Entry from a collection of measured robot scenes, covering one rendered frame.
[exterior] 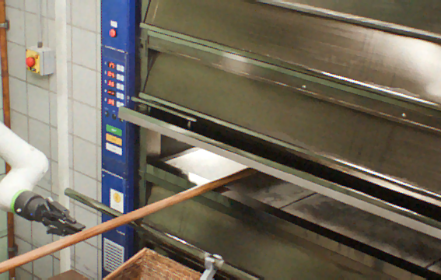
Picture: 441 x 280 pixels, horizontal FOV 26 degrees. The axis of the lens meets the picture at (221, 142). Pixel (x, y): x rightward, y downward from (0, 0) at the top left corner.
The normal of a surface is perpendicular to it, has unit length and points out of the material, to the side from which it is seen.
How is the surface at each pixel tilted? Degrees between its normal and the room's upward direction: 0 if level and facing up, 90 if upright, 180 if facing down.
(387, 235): 0
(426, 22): 90
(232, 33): 70
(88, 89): 90
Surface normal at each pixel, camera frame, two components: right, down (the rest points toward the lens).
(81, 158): -0.69, 0.22
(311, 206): 0.04, -0.94
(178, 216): -0.63, -0.11
